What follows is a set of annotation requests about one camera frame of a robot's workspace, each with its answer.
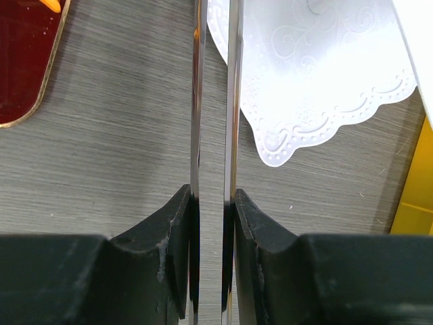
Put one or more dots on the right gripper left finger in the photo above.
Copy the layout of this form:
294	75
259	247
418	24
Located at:
138	277

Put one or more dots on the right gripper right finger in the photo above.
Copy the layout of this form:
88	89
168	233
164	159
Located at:
283	278

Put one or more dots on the metal serving tongs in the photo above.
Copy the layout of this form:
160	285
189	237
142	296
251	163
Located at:
234	64

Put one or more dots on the yellow fruit bin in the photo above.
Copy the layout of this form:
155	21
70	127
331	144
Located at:
414	213

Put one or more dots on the white three-tier stand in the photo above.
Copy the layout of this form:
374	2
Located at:
311	67

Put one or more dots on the red dessert tray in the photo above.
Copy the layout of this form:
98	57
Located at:
30	37

